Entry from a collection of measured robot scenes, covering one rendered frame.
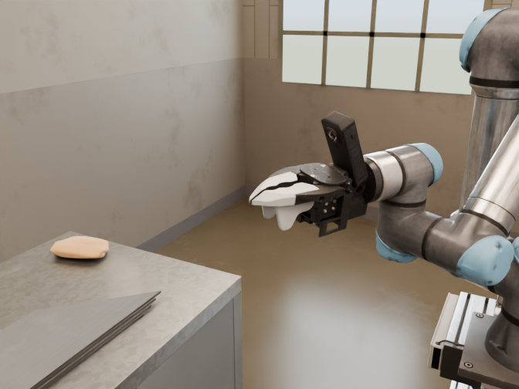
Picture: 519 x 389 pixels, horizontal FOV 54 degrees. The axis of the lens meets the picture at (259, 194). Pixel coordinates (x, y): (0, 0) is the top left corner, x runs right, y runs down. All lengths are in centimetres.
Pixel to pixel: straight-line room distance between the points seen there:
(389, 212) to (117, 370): 57
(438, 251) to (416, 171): 13
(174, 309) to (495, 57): 82
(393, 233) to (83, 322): 66
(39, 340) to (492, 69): 99
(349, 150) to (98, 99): 263
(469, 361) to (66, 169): 249
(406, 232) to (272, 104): 373
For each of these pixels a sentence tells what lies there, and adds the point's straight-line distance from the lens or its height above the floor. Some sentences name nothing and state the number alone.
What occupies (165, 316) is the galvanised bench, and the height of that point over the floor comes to 105.
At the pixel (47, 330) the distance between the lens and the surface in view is 114.
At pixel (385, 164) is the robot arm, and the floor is 146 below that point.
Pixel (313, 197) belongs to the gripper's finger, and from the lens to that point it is 66.
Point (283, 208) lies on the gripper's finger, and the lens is 66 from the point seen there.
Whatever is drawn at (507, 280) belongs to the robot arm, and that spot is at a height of 120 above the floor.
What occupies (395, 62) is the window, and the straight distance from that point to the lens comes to 408.
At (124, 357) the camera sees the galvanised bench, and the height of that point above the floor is 105.
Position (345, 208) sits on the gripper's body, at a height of 142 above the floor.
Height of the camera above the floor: 168
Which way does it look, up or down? 20 degrees down
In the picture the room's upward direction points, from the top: straight up
